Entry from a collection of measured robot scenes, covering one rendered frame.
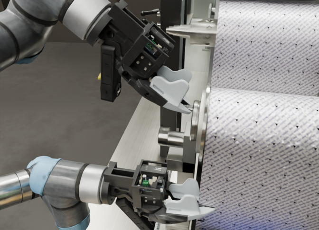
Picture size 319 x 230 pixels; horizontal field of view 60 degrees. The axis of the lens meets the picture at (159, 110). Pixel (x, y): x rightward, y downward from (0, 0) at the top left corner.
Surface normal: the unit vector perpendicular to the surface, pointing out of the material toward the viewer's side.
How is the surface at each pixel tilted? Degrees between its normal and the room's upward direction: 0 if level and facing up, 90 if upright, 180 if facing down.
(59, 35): 90
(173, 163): 90
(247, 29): 63
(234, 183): 90
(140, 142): 0
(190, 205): 90
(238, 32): 71
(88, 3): 56
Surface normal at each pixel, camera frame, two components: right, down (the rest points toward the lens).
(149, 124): 0.00, -0.84
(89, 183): -0.13, -0.24
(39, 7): 0.20, 0.77
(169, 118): -0.19, 0.53
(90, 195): -0.18, 0.29
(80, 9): 0.12, 0.18
